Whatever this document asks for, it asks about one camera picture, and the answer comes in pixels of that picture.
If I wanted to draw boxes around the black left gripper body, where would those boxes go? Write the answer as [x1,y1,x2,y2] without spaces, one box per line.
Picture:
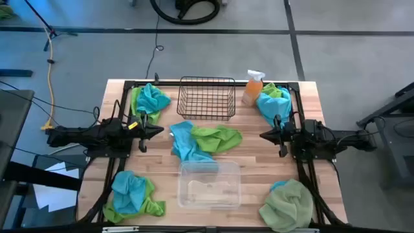
[121,115,149,144]

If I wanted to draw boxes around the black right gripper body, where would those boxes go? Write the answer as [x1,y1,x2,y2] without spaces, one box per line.
[274,114,303,147]

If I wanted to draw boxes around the clear plastic bin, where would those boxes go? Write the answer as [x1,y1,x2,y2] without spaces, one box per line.
[177,161,242,210]

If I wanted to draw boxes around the pale green microfiber towel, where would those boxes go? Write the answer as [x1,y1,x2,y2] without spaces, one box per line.
[258,179,314,233]

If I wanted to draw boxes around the orange spray bottle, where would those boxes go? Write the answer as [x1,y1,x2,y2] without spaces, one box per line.
[241,69,267,107]

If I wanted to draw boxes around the white paper sheets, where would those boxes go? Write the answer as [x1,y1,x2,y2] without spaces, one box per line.
[32,161,80,213]

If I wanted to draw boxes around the black equipment cart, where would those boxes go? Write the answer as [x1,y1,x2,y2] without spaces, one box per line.
[355,82,414,188]

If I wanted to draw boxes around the grey desk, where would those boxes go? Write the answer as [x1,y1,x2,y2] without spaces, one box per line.
[0,89,36,227]

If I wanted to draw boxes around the black flat bar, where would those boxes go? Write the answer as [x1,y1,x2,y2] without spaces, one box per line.
[0,69,34,78]

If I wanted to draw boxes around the green rag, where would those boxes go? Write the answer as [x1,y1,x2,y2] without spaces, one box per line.
[0,3,14,19]

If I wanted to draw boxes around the black wire basket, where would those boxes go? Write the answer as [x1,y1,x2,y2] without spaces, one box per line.
[176,76,237,122]

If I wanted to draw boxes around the black cable bundle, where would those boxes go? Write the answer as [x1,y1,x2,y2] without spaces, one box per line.
[296,160,345,227]
[77,157,125,224]

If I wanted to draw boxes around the thin black cable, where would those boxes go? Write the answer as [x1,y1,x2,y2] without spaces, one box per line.
[144,0,164,80]
[0,80,101,126]

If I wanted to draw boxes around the silver metal bracket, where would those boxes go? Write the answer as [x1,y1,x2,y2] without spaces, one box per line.
[102,226,140,233]

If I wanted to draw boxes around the yellow extension cable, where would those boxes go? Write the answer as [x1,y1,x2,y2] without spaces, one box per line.
[40,27,56,131]

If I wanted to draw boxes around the thick black vacuum hose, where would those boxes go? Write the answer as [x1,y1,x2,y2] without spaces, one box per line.
[149,0,221,26]

